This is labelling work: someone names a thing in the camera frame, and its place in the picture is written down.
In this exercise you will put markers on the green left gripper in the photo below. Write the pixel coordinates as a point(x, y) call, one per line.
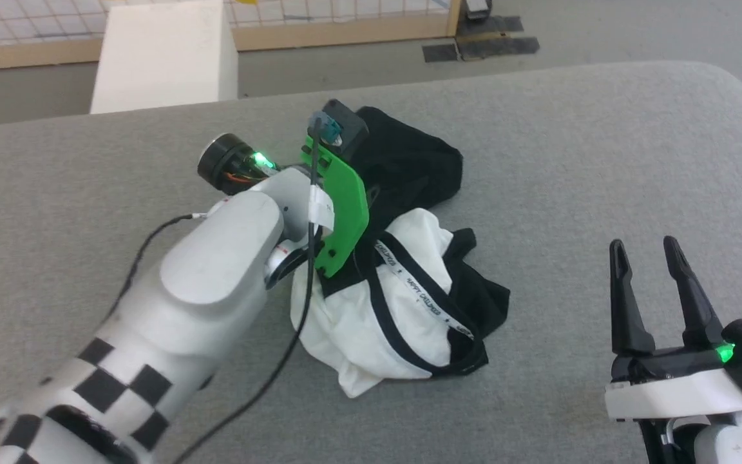
point(344, 206)

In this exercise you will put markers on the lemon print partition panel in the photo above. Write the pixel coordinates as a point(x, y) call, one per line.
point(345, 16)

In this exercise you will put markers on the black and white garment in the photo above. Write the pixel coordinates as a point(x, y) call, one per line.
point(409, 303)

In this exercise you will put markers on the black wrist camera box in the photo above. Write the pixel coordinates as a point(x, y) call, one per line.
point(348, 125)

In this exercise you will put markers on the black floor tape patch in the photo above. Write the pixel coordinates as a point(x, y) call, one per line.
point(490, 24)
point(487, 48)

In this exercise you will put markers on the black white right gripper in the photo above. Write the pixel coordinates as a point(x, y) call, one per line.
point(667, 393)

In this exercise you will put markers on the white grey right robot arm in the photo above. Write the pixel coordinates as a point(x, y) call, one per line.
point(725, 448)

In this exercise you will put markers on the white rectangular box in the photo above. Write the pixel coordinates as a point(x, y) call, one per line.
point(165, 58)

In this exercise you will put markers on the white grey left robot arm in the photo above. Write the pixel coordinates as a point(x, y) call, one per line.
point(216, 258)

